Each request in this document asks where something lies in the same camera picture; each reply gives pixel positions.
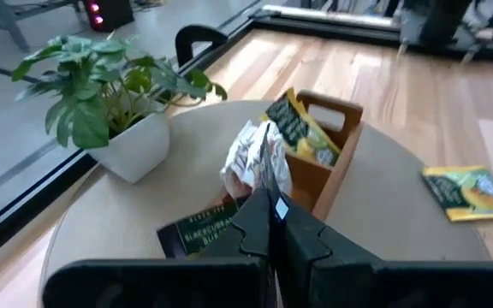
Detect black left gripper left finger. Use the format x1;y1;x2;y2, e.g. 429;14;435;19
197;187;272;260

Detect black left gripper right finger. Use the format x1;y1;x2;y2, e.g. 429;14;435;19
274;204;380;308

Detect lemon lime tea packet green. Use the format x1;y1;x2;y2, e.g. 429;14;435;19
262;86;342;168
420;164;493;223

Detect wooden tea organizer box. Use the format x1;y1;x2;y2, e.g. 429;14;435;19
211;88;365;222

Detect round grey placemat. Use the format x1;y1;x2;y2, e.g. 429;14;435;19
36;99;493;308

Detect potted plant white pot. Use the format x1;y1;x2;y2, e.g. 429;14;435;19
10;33;229;185

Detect black device red lights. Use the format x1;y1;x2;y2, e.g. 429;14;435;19
81;0;135;32

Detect grey table legs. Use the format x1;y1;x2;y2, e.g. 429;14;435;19
0;0;80;52

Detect black frame handle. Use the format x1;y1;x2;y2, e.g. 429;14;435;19
174;24;229;68

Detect black aluminium table frame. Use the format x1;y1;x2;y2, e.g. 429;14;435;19
0;0;493;270

